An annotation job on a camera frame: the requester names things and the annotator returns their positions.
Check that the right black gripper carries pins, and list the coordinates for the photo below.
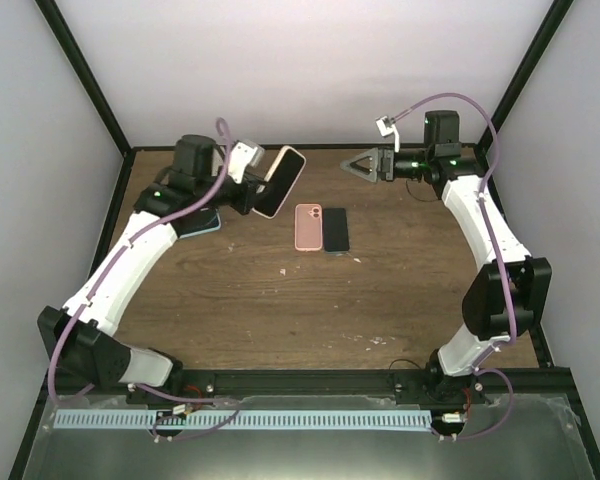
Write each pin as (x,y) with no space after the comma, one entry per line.
(382,165)

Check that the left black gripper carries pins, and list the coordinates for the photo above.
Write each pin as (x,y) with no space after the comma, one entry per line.
(247,200)

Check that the beige phone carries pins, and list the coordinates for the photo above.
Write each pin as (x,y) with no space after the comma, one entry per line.
(279,181)

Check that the pink phone case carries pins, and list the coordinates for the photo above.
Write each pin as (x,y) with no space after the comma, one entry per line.
(308,228)

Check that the black screen phone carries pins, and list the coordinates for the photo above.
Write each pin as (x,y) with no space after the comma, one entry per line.
(335,231)

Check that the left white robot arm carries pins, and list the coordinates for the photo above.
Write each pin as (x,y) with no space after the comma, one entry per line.
(79,336)

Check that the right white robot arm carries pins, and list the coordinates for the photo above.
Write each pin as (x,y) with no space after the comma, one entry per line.
(508,294)

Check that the blue cased phone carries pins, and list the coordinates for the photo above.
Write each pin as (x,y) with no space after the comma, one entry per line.
(205,220)

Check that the light blue slotted strip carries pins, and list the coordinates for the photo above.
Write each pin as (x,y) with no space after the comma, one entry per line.
(265,420)

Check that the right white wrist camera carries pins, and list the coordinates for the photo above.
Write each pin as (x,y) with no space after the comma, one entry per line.
(387,128)

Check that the black frame post right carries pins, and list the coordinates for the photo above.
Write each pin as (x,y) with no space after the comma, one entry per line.
(549,26)

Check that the black frame post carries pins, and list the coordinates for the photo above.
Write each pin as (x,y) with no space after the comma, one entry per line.
(549,26)
(62,32)

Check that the black front rail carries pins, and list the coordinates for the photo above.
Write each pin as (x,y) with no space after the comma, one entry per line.
(409,386)

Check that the black frame post left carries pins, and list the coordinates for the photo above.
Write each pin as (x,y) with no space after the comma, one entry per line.
(62,32)

